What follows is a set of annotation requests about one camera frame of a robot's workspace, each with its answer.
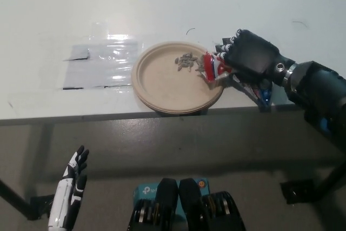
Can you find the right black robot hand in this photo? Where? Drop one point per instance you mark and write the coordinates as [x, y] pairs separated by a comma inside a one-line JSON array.
[[251, 58]]

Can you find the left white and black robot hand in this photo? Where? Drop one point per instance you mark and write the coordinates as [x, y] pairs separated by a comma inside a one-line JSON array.
[[63, 195]]

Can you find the David sunflower seeds bag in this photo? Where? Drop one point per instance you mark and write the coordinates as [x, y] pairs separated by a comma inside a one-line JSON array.
[[209, 68]]

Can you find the pile of sunflower seeds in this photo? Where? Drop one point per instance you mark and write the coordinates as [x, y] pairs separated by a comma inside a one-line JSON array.
[[185, 62]]

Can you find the black table foot plate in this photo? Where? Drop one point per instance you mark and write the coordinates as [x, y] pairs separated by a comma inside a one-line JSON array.
[[296, 191], [40, 206]]

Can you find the beige paper plate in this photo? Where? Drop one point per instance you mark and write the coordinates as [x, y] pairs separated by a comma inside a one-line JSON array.
[[162, 87], [186, 111]]

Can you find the robot body with teal top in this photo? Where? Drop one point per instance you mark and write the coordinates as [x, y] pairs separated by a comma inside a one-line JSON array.
[[167, 204]]

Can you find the black table leg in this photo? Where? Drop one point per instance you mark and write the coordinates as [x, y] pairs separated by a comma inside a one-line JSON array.
[[13, 200], [332, 179]]

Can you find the blue and black object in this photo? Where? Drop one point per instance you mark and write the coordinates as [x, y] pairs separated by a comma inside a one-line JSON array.
[[324, 125]]

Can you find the clear plastic sheet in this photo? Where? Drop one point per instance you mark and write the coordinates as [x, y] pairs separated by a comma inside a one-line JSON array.
[[105, 68]]

